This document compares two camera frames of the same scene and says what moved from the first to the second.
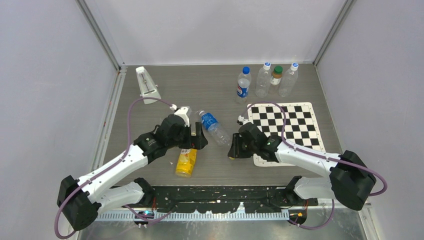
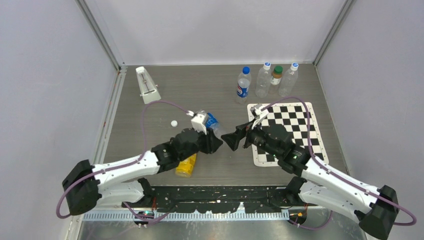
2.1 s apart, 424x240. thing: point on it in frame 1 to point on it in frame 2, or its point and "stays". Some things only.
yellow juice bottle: x=186 y=163 stays
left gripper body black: x=195 y=140 to x=205 y=144
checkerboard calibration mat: x=301 y=127 stays
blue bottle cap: x=246 y=70 stays
